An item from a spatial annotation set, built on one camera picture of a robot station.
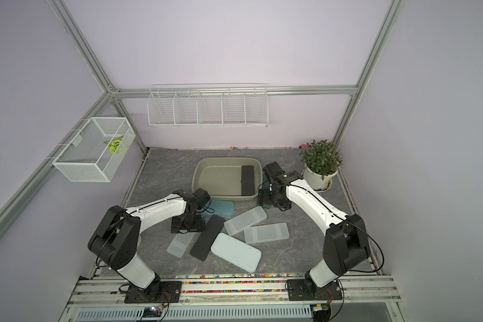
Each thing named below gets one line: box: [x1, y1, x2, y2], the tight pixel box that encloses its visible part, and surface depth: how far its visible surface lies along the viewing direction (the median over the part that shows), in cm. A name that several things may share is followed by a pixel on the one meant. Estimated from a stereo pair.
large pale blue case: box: [210, 232, 263, 274], surface depth 83 cm
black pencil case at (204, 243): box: [189, 213, 225, 262], surface depth 85 cm
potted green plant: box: [299, 139, 344, 193], surface depth 93 cm
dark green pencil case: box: [261, 175, 272, 210], surface depth 77 cm
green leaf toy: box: [103, 134, 125, 154], surface depth 83 cm
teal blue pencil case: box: [204, 199, 235, 220], surface depth 98 cm
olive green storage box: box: [191, 156, 263, 201], surface depth 111 cm
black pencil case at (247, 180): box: [240, 165, 255, 196], surface depth 110 cm
